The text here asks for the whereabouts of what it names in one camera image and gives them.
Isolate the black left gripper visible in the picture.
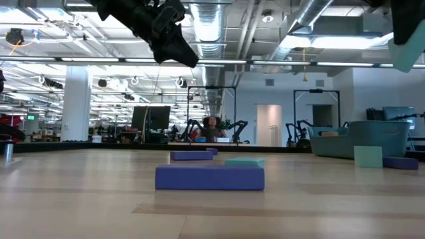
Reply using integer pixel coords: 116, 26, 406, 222
132, 0, 200, 69

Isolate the teal block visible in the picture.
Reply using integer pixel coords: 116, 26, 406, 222
353, 145, 384, 169
224, 157, 266, 169
387, 29, 425, 74

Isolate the black monitor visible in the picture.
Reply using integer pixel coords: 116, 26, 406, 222
131, 106, 171, 131

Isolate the person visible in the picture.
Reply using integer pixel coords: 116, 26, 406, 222
198, 115, 228, 143

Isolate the grey background monitor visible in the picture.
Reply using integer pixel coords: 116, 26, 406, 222
382, 106, 416, 122

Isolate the black background equipment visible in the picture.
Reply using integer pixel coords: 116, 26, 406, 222
365, 108, 384, 121

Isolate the white column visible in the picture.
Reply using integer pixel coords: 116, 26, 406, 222
60, 65, 92, 142

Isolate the yellow hanging pendant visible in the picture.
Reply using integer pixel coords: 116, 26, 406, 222
301, 48, 308, 83

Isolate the white door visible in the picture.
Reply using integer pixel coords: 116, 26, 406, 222
256, 104, 284, 147

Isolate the teal plastic bin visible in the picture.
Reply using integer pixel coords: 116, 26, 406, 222
307, 120, 413, 160

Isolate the black ceiling device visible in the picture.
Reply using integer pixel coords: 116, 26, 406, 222
5, 27, 25, 46

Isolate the silver metal cylinder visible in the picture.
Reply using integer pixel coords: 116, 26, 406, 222
3, 140, 15, 163

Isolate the black table frame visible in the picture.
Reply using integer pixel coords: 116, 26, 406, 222
0, 141, 425, 162

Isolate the black curved hose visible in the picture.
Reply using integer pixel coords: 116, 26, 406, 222
0, 122, 27, 142

